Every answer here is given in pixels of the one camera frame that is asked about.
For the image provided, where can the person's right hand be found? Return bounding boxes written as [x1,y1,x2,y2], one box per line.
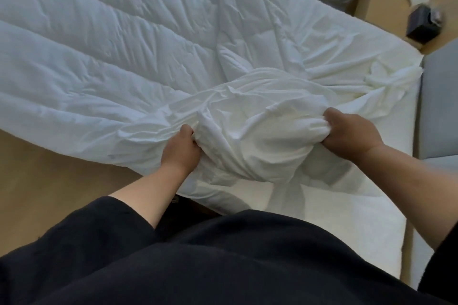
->
[321,107,384,162]

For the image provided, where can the white mattress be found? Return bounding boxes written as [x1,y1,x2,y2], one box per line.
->
[186,0,424,278]

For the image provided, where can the person's left hand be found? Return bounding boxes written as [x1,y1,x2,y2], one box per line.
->
[160,124,202,175]

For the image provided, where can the person's left forearm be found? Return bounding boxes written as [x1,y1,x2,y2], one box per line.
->
[108,164,189,229]

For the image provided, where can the white quilted duvet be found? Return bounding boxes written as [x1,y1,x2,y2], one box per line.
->
[0,0,308,159]

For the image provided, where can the person's right forearm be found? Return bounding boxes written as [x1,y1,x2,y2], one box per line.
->
[356,144,458,251]

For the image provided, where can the black box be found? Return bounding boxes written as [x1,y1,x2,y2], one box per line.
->
[405,5,443,45]

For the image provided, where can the person's black shirt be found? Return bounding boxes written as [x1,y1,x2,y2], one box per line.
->
[0,196,458,305]

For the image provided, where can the grey upholstered headboard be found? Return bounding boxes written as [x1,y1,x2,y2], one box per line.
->
[408,38,458,291]

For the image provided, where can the white duvet cover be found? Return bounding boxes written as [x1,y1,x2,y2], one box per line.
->
[107,0,424,197]

